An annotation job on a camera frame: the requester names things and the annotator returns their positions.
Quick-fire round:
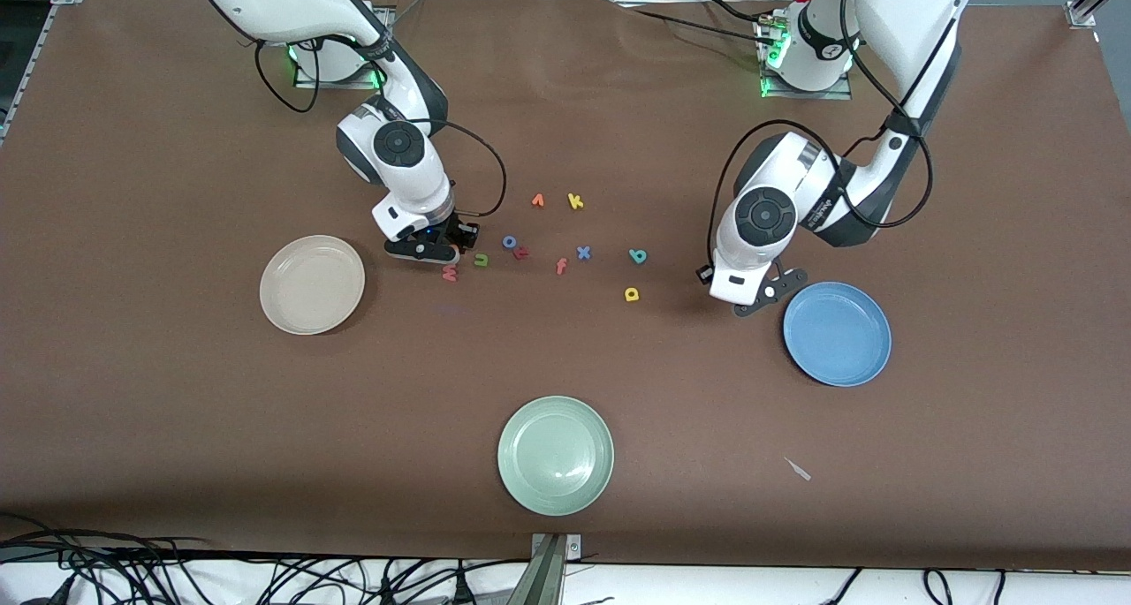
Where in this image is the blue plate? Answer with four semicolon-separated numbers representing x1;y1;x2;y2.
782;281;892;388

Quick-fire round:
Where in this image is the brown table cover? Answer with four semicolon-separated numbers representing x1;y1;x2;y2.
0;0;1131;571

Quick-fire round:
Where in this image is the beige plate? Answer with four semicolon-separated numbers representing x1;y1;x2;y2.
259;235;367;337

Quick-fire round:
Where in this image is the green plate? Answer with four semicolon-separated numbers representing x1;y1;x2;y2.
497;396;615;518

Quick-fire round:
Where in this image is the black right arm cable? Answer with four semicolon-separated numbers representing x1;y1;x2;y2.
254;38;508;219

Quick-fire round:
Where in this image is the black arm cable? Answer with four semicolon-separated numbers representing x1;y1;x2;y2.
705;0;935;275
254;38;508;219

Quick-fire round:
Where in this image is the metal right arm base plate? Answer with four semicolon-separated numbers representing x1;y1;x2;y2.
294;53;391;90

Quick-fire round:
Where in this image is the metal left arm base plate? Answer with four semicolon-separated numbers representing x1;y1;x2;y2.
757;18;854;102

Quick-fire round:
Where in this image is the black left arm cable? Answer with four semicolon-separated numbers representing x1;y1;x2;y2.
705;0;935;275

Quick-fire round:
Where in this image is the long black table cable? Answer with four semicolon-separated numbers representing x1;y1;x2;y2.
616;4;770;42

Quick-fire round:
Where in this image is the short black table cable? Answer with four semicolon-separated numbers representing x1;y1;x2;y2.
694;0;774;25

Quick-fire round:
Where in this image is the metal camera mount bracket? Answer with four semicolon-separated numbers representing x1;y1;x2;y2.
508;533;584;605

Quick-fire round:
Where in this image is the black cable tangle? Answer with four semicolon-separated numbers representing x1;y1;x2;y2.
0;512;531;605

